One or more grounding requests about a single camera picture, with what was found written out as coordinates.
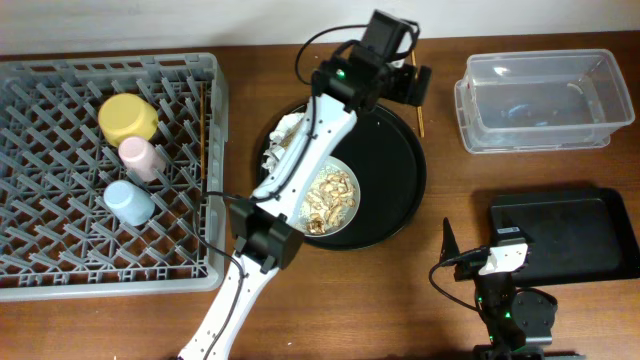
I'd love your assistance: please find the peanut shells and rice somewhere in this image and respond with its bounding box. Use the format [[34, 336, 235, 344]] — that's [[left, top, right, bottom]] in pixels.
[[301, 168, 358, 236]]

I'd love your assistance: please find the light blue plastic cup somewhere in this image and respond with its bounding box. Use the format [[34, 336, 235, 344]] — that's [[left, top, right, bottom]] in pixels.
[[103, 180, 155, 226]]

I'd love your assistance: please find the grey dishwasher rack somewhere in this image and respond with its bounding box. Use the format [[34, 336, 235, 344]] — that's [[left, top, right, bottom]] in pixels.
[[1, 53, 229, 301]]

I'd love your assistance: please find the round black tray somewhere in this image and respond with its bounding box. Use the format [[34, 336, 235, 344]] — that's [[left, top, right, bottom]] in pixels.
[[255, 102, 428, 251]]

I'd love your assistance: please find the crumpled white napkin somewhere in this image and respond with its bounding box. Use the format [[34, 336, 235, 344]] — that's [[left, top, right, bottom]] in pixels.
[[261, 113, 304, 173]]

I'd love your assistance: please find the pink plastic cup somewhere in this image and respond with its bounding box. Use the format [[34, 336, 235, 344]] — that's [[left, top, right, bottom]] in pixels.
[[118, 136, 166, 182]]

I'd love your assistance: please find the black rectangular tray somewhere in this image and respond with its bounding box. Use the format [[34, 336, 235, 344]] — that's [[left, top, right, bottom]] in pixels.
[[489, 188, 639, 287]]

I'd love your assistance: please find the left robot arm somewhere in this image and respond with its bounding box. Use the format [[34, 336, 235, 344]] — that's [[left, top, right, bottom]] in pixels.
[[178, 10, 431, 359]]

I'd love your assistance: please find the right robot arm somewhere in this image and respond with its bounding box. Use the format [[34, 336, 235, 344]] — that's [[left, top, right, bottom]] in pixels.
[[428, 219, 583, 360]]

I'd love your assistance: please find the yellow plastic bowl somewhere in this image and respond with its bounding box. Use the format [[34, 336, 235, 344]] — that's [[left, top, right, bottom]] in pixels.
[[98, 93, 159, 147]]

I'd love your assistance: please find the clear plastic bin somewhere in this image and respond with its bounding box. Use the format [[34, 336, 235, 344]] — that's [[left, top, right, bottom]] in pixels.
[[454, 49, 636, 154]]

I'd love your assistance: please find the grey plate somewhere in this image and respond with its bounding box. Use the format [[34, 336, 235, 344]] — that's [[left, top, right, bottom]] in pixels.
[[295, 157, 361, 238]]

